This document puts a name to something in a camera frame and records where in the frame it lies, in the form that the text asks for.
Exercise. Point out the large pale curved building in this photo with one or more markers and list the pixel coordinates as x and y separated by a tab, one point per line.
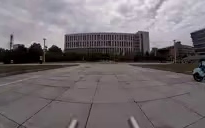
103	41

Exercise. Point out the grey concrete slab plaza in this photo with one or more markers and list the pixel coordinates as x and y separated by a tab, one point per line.
103	96

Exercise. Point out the pole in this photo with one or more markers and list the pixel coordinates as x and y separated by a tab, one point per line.
174	51
44	50

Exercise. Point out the robot's own part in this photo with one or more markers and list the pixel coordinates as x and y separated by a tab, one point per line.
134	122
72	123

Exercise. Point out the row of dark trees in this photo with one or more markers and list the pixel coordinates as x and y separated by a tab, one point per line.
33	53

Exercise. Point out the kerbed grass bed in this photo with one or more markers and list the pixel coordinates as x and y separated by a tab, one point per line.
16	69
176	67

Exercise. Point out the low brown building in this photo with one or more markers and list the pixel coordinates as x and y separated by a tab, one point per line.
181	50

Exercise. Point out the thin tower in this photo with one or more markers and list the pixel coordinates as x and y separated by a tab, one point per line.
11	41

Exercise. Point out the light blue vehicle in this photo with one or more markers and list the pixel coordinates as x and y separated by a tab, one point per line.
203	70

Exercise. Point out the dark glass building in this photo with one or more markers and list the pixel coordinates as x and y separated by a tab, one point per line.
203	40

